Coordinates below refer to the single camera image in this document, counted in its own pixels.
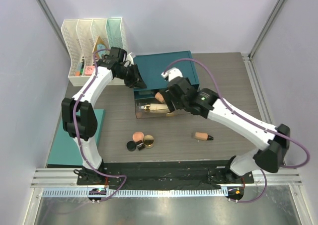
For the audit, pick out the triangular gold teal card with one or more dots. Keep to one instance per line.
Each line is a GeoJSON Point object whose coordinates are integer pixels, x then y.
{"type": "Point", "coordinates": [100, 48]}

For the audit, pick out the teal drawer cabinet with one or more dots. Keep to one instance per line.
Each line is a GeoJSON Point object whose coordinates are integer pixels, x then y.
{"type": "Point", "coordinates": [152, 66]}

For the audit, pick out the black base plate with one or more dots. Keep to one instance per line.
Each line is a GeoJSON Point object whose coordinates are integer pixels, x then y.
{"type": "Point", "coordinates": [156, 173]}

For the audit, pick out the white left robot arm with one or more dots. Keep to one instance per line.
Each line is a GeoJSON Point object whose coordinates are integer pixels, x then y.
{"type": "Point", "coordinates": [78, 116]}

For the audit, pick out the orange green markers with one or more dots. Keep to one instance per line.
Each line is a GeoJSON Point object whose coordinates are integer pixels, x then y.
{"type": "Point", "coordinates": [80, 67]}

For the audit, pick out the pink eraser block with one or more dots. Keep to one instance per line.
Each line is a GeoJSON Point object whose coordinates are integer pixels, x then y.
{"type": "Point", "coordinates": [89, 70]}

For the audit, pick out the white perforated file organizer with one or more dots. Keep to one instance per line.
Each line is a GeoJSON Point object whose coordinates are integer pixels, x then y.
{"type": "Point", "coordinates": [80, 35]}

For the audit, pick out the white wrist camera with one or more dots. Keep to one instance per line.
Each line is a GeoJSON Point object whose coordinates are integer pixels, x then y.
{"type": "Point", "coordinates": [171, 74]}
{"type": "Point", "coordinates": [129, 59]}

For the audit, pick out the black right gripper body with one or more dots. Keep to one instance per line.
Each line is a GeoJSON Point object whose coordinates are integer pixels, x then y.
{"type": "Point", "coordinates": [178, 103]}

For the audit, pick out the BB cream pump bottle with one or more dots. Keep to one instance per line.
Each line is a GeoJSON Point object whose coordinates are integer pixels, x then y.
{"type": "Point", "coordinates": [159, 97]}

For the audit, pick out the black round lid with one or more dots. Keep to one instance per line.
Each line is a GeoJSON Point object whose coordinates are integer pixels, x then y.
{"type": "Point", "coordinates": [131, 146]}

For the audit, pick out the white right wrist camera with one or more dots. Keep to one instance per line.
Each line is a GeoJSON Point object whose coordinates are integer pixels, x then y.
{"type": "Point", "coordinates": [171, 74]}

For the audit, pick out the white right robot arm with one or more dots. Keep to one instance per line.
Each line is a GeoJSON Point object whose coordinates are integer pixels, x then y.
{"type": "Point", "coordinates": [270, 148]}

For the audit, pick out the beige foundation tube black cap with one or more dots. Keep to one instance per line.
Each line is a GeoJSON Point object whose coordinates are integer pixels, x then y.
{"type": "Point", "coordinates": [203, 136]}

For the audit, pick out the small black jar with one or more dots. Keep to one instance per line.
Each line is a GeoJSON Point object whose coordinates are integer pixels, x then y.
{"type": "Point", "coordinates": [140, 145]}

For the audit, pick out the gold round compact jar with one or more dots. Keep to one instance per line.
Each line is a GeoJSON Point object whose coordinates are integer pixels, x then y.
{"type": "Point", "coordinates": [148, 141]}

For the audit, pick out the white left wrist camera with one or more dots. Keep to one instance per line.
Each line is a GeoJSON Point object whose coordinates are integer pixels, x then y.
{"type": "Point", "coordinates": [129, 59]}

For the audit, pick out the clear acrylic drawer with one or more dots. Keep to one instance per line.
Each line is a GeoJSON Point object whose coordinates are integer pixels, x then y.
{"type": "Point", "coordinates": [147, 97]}

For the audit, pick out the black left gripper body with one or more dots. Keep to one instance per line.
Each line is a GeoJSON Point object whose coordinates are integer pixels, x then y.
{"type": "Point", "coordinates": [128, 75]}

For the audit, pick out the cream foundation bottle gold pump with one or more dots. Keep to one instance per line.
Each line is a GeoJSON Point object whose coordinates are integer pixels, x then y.
{"type": "Point", "coordinates": [154, 108]}

